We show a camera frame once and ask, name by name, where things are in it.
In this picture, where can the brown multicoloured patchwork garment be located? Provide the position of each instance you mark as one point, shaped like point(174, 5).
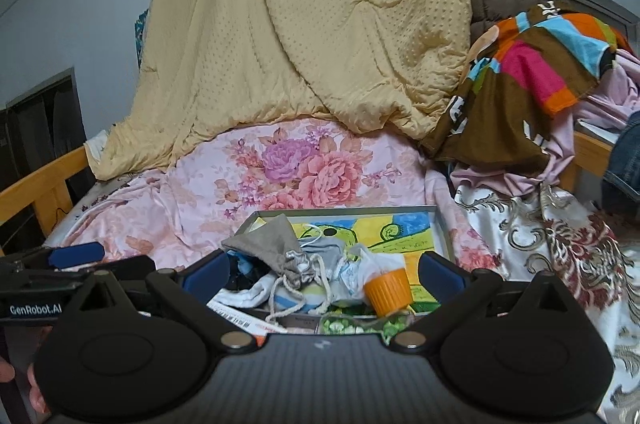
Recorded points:
point(500, 113)

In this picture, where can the wooden bed frame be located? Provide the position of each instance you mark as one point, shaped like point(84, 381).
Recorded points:
point(50, 184)

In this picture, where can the dark framed window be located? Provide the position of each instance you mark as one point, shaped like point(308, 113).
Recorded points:
point(40, 123)

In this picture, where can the white gauze cloth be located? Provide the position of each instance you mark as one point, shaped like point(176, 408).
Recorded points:
point(250, 295)

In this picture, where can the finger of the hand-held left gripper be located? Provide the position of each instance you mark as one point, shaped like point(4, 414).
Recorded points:
point(75, 255)
point(120, 268)

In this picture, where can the cream ornate patterned blanket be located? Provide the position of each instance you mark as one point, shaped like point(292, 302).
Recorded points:
point(575, 244)

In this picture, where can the grey tray with cartoon drawing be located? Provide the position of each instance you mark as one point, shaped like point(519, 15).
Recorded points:
point(400, 229)

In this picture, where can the yellow quilt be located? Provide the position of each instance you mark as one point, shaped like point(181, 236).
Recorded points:
point(300, 28)

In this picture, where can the blue denim jeans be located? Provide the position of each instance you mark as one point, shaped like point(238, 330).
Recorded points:
point(625, 163)

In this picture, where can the orange and white carton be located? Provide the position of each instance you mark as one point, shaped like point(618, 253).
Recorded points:
point(250, 325)

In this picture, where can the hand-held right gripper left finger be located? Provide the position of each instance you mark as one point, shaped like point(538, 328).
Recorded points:
point(207, 274)

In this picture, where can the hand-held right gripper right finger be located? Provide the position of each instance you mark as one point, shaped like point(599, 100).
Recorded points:
point(440, 273)

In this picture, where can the glass jar of green paper stars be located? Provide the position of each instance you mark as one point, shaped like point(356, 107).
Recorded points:
point(350, 326)

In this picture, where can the orange plastic cup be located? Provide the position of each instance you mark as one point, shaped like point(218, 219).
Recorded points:
point(387, 291)

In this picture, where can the teal wall poster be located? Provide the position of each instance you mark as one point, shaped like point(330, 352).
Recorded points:
point(141, 33)

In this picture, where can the white plastic packet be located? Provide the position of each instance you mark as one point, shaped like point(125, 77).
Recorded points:
point(360, 269)

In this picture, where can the person's left hand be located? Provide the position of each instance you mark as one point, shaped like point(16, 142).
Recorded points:
point(39, 396)

